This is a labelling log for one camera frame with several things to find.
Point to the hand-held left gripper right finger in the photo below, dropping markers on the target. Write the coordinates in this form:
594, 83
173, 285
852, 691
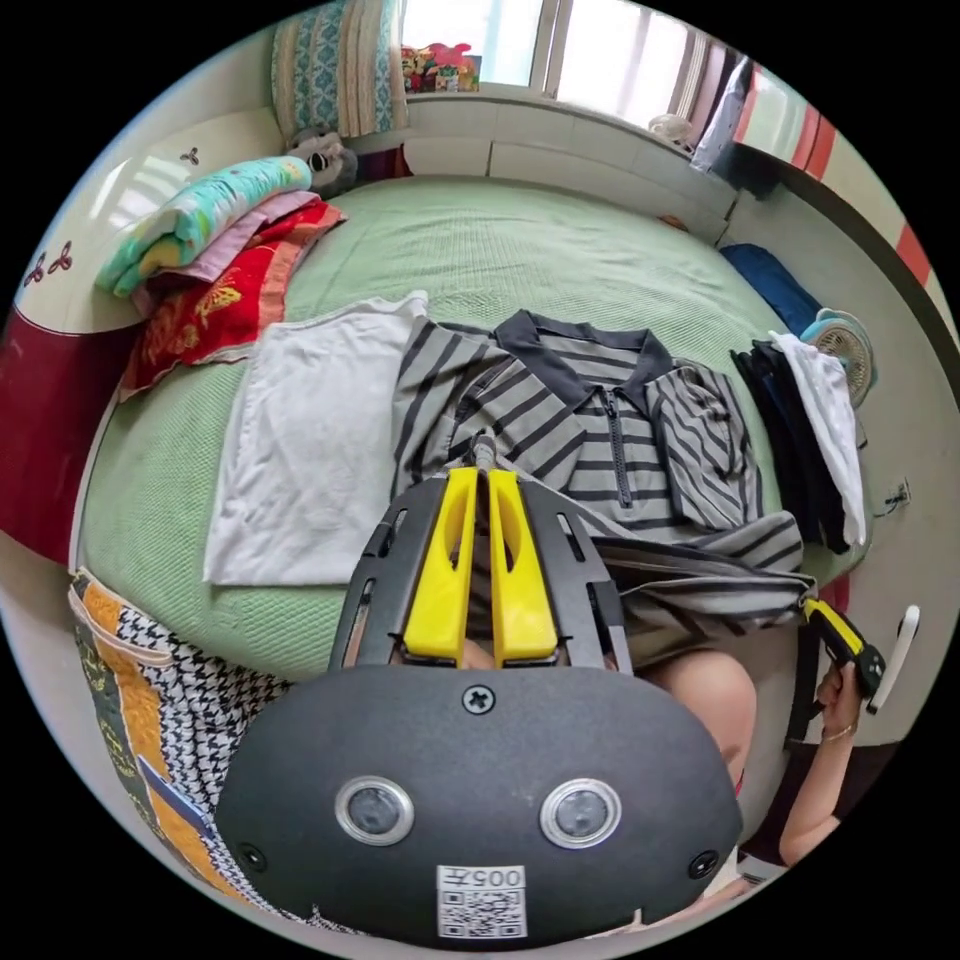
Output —
521, 592

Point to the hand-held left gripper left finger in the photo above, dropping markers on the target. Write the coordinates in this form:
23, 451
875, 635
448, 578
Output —
439, 585

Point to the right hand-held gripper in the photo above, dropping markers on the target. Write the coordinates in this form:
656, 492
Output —
862, 664

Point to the black and gray striped t-shirt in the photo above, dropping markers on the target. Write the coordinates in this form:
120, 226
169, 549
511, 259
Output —
585, 420

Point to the person's right forearm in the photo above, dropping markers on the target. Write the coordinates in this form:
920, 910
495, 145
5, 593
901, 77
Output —
817, 795

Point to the person's right hand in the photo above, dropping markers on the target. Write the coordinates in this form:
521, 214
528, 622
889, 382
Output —
838, 697

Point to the pile of clothes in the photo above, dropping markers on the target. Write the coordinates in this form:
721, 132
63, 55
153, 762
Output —
802, 435

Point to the white garment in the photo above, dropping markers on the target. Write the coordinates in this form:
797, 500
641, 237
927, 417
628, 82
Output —
315, 435

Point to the light blue fan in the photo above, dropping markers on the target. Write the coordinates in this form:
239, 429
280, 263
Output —
844, 349

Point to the patchwork houndstooth cloth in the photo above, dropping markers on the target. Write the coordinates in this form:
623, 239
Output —
172, 697

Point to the bed with green mat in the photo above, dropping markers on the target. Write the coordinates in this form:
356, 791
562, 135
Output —
525, 255

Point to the red pillow with gold print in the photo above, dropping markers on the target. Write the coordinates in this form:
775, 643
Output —
210, 315

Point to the pink folded blanket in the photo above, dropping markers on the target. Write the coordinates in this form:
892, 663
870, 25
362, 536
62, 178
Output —
225, 244

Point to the gray plush toy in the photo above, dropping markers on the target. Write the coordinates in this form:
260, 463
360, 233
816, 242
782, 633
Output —
326, 161

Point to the turquoise floral folded quilt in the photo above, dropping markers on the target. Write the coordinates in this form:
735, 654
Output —
202, 206

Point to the white and red headboard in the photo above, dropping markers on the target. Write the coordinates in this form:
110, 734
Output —
90, 247

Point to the colourful toys on windowsill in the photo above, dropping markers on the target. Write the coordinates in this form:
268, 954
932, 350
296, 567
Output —
439, 69

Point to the patterned teal curtain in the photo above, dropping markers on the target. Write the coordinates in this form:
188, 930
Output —
337, 67

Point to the window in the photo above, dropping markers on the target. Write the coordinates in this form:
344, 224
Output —
592, 52

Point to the wall socket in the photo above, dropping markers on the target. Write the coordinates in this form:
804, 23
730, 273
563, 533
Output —
898, 496

